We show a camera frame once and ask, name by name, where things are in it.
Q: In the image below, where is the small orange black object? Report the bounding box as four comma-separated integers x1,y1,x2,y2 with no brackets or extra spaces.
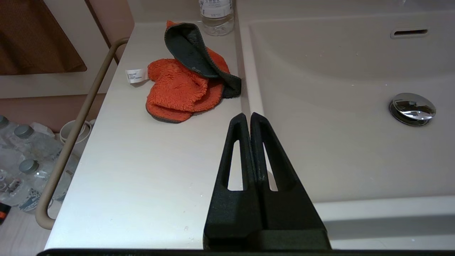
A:
0,203,11,225

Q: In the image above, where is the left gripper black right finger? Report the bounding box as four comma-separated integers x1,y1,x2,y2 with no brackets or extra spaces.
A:
250,112,326,232

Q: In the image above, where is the chrome drain stopper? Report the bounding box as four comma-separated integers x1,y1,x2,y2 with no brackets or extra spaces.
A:
389,92,437,127

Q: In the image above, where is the orange and grey cleaning cloth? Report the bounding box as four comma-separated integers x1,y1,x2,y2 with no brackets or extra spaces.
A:
125,20,242,124

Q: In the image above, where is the small white mug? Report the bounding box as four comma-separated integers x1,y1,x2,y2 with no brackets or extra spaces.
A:
59,119,93,157

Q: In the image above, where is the white ceramic sink basin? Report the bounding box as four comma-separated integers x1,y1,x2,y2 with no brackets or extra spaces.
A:
247,11,455,203

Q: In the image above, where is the empty clear plastic bottle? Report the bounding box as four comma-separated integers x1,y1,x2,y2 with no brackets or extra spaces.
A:
198,0,235,36

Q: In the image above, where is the clear bottle grey cap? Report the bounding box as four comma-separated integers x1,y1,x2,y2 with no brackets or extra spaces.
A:
0,158,71,214
12,124,64,167
0,116,18,150

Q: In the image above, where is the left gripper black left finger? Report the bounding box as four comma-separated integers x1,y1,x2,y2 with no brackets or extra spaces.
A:
203,113,263,249

